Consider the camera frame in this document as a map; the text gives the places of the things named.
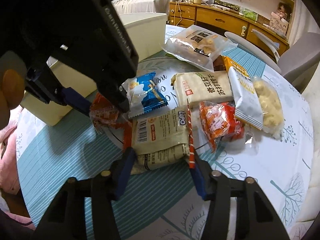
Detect teal and white tablecloth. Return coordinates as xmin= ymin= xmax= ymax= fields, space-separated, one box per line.
xmin=15 ymin=24 xmax=315 ymax=240

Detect yellow mug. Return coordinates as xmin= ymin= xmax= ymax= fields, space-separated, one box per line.
xmin=190 ymin=0 xmax=202 ymax=4

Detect blue white snack packet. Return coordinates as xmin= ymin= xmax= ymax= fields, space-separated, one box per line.
xmin=126 ymin=72 xmax=168 ymax=119

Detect clear bag orange cubes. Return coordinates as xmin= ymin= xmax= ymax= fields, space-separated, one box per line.
xmin=163 ymin=25 xmax=238 ymax=73

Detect dark red small packet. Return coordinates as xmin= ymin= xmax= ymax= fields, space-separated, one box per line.
xmin=213 ymin=55 xmax=226 ymax=72

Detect doll on box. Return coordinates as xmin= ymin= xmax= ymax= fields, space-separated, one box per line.
xmin=269 ymin=2 xmax=292 ymax=36

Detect clear bag puffed cake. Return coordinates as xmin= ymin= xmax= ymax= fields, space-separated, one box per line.
xmin=253 ymin=76 xmax=284 ymax=140

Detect orange white oat bar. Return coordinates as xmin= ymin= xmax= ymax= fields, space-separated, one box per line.
xmin=222 ymin=56 xmax=263 ymax=130

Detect green snack bag on desk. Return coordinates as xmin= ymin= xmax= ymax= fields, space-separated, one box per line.
xmin=242 ymin=8 xmax=258 ymax=21

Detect beige soda cracker pack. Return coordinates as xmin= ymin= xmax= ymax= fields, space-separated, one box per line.
xmin=171 ymin=71 xmax=233 ymax=107

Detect red candy packet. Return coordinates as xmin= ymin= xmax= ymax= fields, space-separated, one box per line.
xmin=199 ymin=101 xmax=245 ymax=153

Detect pink bed blanket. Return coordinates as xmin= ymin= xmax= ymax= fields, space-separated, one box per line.
xmin=1 ymin=106 xmax=35 ymax=230

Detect operator left hand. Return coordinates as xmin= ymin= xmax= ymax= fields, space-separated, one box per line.
xmin=1 ymin=51 xmax=27 ymax=129

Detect grey office chair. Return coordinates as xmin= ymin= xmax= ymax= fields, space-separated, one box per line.
xmin=225 ymin=29 xmax=319 ymax=92

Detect Lipo cream biscuit pack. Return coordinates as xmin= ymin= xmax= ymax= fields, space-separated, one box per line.
xmin=124 ymin=105 xmax=195 ymax=175

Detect floral cream curtain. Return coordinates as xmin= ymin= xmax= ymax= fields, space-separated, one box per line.
xmin=285 ymin=0 xmax=320 ymax=240

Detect white plastic organizer tray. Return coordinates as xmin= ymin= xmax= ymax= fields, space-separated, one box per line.
xmin=21 ymin=12 xmax=167 ymax=126

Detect dark corn snack box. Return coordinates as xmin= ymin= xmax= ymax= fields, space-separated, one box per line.
xmin=213 ymin=0 xmax=240 ymax=12

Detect wooden desk with drawers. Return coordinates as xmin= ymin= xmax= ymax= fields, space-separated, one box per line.
xmin=169 ymin=2 xmax=290 ymax=56

